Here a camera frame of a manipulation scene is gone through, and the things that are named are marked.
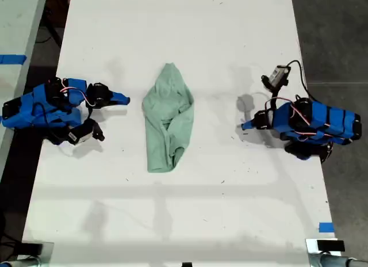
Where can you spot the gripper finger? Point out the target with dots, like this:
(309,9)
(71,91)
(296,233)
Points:
(249,125)
(119,98)

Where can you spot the pale green T-shirt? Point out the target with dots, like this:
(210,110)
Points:
(161,129)

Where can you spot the long blue tape strip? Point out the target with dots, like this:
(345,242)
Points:
(11,59)

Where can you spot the adjacent white table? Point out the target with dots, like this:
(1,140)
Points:
(14,34)

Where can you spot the short blue tape strip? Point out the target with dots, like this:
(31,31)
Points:
(326,227)

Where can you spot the small black box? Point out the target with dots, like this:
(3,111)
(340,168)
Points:
(330,246)

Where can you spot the grey metal pipe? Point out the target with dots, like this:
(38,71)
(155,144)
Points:
(336,261)
(20,262)

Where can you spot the camera black stalk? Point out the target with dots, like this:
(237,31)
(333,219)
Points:
(275,93)

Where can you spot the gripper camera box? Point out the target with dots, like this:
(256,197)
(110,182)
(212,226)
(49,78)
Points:
(276,75)
(81,134)

